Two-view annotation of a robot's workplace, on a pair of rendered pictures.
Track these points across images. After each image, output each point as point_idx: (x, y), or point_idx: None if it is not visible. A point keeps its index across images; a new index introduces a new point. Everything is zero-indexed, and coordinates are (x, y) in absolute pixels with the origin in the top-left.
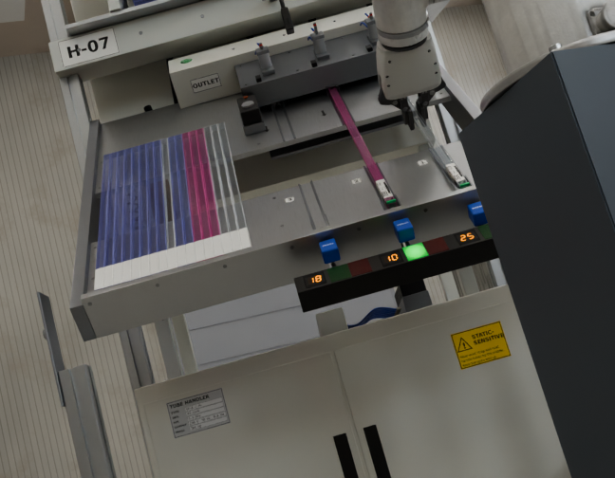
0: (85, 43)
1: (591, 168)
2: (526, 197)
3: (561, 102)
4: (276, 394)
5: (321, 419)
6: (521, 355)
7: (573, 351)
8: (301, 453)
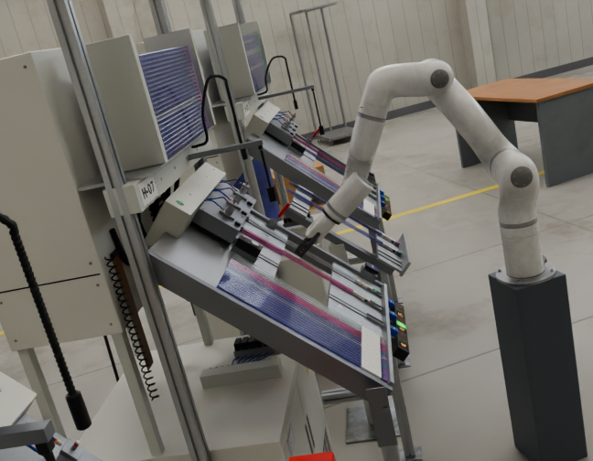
0: (146, 186)
1: (568, 304)
2: (541, 310)
3: (565, 287)
4: (296, 414)
5: (302, 420)
6: None
7: (544, 350)
8: (304, 442)
